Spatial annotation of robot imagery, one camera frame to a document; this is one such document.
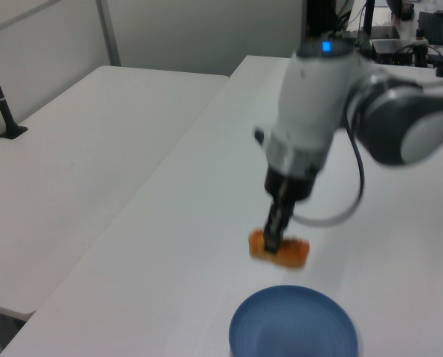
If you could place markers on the black robot control column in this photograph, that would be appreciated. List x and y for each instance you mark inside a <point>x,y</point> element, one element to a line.
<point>322,16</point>

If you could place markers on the orange-brown bread piece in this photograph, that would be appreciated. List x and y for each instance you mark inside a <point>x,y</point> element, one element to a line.
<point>294,254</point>

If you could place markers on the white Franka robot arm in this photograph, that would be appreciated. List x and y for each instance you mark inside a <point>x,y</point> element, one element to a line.
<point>310,100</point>

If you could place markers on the black camera pole with base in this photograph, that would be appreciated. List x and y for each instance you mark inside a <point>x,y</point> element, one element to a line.
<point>4,111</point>

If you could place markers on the white side table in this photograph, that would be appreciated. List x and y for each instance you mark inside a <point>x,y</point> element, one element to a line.
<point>76,156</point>

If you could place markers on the grey metal frame post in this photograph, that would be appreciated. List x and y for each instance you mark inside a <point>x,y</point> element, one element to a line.
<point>108,33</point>

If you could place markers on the blue round plate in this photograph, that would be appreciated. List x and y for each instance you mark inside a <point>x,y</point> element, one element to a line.
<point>294,323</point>

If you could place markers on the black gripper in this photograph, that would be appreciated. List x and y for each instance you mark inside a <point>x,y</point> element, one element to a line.
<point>290,186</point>

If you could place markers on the black electronics box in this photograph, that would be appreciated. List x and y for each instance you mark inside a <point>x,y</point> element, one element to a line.
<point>392,52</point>

